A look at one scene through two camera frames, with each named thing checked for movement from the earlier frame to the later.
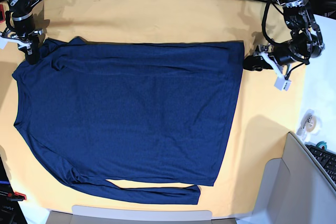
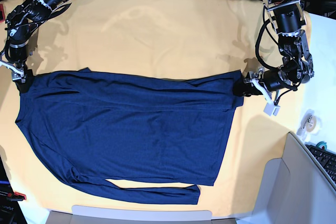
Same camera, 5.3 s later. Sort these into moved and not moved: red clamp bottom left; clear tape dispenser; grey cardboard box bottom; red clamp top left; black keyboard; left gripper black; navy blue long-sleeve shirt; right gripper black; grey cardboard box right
Moved: right gripper black; navy blue long-sleeve shirt; left gripper black
Not moved: black keyboard; red clamp top left; grey cardboard box bottom; clear tape dispenser; red clamp bottom left; grey cardboard box right
